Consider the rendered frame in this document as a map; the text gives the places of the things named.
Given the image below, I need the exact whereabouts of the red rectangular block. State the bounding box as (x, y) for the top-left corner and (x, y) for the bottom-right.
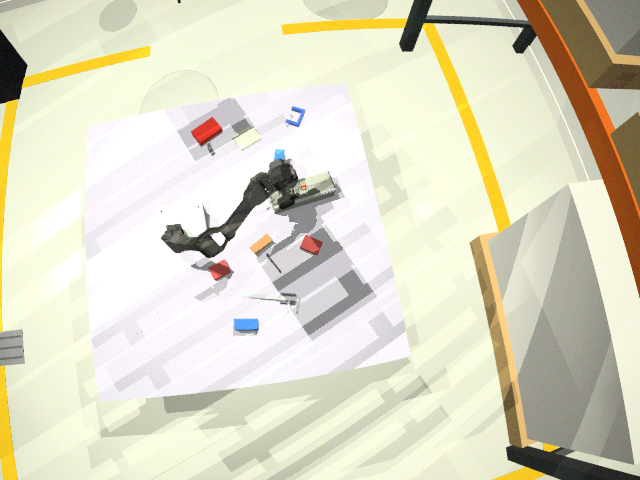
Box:
(208, 259), (231, 281)
(191, 117), (223, 146)

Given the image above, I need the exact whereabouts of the red cube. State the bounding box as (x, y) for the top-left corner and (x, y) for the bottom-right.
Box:
(300, 235), (323, 255)

